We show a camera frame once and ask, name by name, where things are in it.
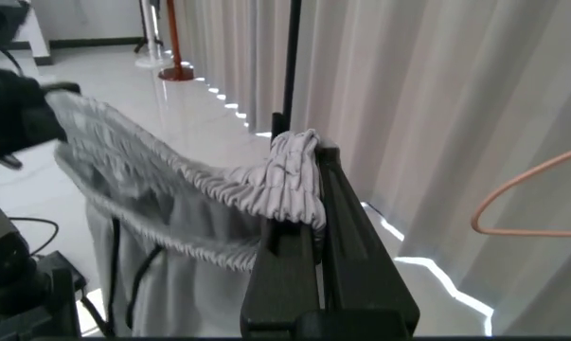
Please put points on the white pole stand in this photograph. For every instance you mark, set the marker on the white pole stand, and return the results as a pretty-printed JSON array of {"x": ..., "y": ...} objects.
[{"x": 152, "y": 61}]

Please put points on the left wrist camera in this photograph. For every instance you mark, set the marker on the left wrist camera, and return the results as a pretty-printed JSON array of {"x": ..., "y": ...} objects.
[{"x": 1, "y": 21}]

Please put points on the pale grey shorts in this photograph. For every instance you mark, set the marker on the pale grey shorts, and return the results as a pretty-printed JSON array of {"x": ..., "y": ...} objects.
[{"x": 195, "y": 284}]

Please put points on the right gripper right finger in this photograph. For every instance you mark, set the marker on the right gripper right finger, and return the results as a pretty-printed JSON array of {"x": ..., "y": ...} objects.
[{"x": 361, "y": 265}]

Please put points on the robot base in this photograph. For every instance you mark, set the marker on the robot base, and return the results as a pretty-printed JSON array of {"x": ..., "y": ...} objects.
[{"x": 5, "y": 265}]

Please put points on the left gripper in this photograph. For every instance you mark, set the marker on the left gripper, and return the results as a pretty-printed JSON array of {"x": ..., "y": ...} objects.
[{"x": 10, "y": 118}]

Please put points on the pink clothes hanger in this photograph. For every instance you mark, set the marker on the pink clothes hanger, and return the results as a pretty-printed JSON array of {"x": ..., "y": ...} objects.
[{"x": 526, "y": 232}]

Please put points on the black clothes rack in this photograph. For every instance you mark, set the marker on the black clothes rack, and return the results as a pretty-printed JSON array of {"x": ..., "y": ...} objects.
[{"x": 292, "y": 57}]

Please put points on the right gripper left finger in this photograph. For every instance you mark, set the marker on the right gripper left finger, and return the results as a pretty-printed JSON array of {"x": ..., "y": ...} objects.
[{"x": 280, "y": 284}]

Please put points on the white curtain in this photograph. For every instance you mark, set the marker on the white curtain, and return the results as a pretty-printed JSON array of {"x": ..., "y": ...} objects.
[{"x": 432, "y": 118}]

